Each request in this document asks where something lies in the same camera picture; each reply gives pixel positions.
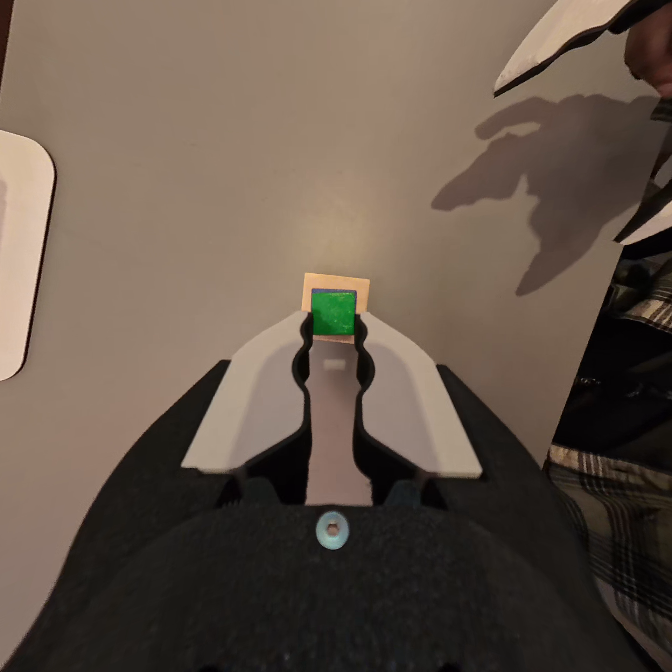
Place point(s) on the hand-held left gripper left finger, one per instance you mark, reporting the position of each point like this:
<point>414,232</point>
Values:
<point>246,409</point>

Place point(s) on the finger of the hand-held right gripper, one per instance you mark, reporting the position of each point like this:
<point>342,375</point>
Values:
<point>561,31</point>
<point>656,223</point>

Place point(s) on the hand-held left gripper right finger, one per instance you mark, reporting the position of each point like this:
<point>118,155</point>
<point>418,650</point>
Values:
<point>420,414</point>

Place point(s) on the small green cube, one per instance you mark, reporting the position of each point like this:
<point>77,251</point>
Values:
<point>333,315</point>

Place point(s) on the small blue cube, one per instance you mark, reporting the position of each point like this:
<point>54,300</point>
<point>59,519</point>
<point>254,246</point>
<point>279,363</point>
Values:
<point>333,291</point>

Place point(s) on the medium wooden cube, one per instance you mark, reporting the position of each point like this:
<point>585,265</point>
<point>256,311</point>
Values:
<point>336,281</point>

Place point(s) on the person's right hand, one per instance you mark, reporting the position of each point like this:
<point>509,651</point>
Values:
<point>653,52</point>

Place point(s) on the white desk stand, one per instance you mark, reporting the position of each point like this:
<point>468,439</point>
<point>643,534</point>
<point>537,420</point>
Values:
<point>23,252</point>

